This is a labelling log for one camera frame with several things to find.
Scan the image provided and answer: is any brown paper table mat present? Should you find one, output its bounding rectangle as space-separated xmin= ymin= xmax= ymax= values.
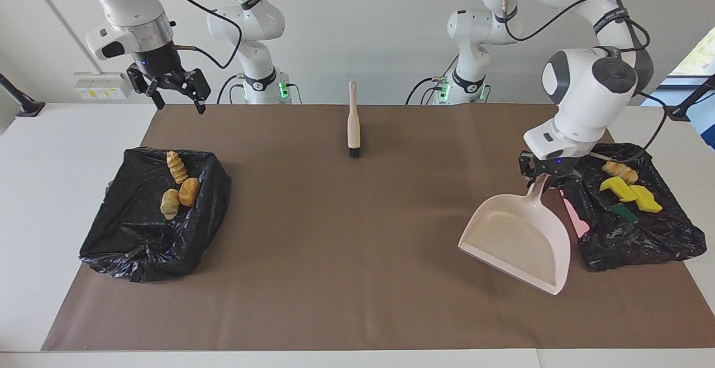
xmin=41 ymin=104 xmax=715 ymax=352

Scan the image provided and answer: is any beige plastic dustpan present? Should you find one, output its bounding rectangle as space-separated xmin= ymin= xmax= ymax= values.
xmin=458 ymin=174 xmax=572 ymax=296

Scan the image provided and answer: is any white wall socket box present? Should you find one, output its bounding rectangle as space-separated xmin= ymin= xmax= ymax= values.
xmin=74 ymin=72 xmax=135 ymax=101

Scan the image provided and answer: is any black plastic trash bag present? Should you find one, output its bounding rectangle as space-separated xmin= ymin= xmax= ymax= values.
xmin=79 ymin=146 xmax=232 ymax=284
xmin=560 ymin=142 xmax=708 ymax=272

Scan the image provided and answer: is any black mount stand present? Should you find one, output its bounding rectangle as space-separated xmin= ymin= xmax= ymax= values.
xmin=0 ymin=73 xmax=46 ymax=118
xmin=663 ymin=74 xmax=715 ymax=122

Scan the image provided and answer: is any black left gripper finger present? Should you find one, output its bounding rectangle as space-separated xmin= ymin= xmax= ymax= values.
xmin=545 ymin=168 xmax=584 ymax=190
xmin=518 ymin=150 xmax=545 ymax=193

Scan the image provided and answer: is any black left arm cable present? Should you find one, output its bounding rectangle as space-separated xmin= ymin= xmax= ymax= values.
xmin=500 ymin=0 xmax=671 ymax=163

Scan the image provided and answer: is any beige hand brush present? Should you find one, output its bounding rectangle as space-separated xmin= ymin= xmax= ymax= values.
xmin=347 ymin=80 xmax=361 ymax=159

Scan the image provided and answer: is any pink plastic bin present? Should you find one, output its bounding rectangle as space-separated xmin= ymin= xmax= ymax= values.
xmin=561 ymin=189 xmax=590 ymax=240

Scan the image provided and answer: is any white wall conduit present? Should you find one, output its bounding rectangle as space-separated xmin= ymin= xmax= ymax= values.
xmin=21 ymin=0 xmax=102 ymax=75

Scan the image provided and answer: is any brown toy bread loaf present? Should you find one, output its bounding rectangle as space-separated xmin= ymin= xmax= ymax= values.
xmin=178 ymin=177 xmax=201 ymax=208

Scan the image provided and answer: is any window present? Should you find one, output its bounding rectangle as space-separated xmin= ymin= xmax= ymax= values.
xmin=659 ymin=22 xmax=715 ymax=87

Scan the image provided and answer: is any pale toy croissant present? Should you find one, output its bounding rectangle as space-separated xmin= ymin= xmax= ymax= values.
xmin=160 ymin=188 xmax=180 ymax=221

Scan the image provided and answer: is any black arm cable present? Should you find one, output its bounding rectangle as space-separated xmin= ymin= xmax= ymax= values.
xmin=148 ymin=0 xmax=244 ymax=70
xmin=500 ymin=0 xmax=671 ymax=163

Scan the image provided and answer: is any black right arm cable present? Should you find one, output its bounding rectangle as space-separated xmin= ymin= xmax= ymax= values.
xmin=148 ymin=0 xmax=244 ymax=70

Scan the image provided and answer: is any green yellow sponge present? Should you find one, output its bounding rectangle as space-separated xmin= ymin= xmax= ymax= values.
xmin=610 ymin=203 xmax=639 ymax=224

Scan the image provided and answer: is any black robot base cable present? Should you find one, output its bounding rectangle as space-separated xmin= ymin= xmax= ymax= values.
xmin=404 ymin=75 xmax=449 ymax=106
xmin=216 ymin=73 xmax=247 ymax=105

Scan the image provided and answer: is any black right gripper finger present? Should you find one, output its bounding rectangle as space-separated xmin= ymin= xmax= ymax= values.
xmin=126 ymin=63 xmax=166 ymax=111
xmin=165 ymin=68 xmax=212 ymax=115

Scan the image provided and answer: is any orange striped toy croissant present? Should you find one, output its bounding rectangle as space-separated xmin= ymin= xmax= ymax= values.
xmin=166 ymin=151 xmax=189 ymax=185
xmin=601 ymin=160 xmax=639 ymax=185

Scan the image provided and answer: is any yellow foam piece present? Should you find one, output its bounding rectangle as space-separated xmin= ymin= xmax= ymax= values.
xmin=599 ymin=176 xmax=638 ymax=203
xmin=630 ymin=185 xmax=664 ymax=214

